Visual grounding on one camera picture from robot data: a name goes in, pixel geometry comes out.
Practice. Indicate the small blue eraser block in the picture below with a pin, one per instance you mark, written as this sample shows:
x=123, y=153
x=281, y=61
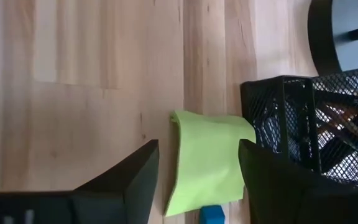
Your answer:
x=211, y=216

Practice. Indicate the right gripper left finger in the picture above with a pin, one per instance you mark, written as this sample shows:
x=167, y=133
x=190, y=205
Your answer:
x=120, y=199

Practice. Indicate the black mesh desk organizer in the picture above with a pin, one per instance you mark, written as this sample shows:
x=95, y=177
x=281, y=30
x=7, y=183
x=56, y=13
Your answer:
x=303, y=130

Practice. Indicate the orange pencil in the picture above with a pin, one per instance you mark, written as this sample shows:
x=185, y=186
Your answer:
x=343, y=116

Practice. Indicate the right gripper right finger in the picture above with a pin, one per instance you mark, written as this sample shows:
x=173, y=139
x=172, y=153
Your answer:
x=275, y=199

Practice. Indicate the green sticky note pad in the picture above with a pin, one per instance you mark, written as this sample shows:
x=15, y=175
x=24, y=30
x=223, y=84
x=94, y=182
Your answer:
x=207, y=161

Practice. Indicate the white globe table lamp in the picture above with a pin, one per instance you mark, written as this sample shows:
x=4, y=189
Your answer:
x=320, y=37

